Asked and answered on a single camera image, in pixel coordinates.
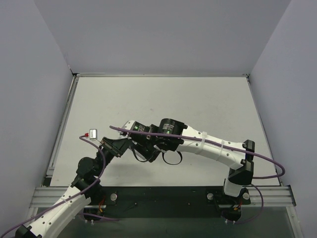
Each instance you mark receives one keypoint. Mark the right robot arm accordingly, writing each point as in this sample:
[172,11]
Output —
[171,135]

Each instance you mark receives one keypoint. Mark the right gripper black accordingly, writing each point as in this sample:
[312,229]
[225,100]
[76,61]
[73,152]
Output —
[144,150]

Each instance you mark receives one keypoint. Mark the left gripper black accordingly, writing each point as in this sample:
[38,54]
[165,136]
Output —
[112,148]

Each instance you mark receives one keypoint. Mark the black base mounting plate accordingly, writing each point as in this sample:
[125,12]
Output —
[118,203]

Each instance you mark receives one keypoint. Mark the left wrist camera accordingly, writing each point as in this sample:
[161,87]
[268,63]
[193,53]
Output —
[92,135]

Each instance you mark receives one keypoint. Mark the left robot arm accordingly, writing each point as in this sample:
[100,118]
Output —
[85,188]

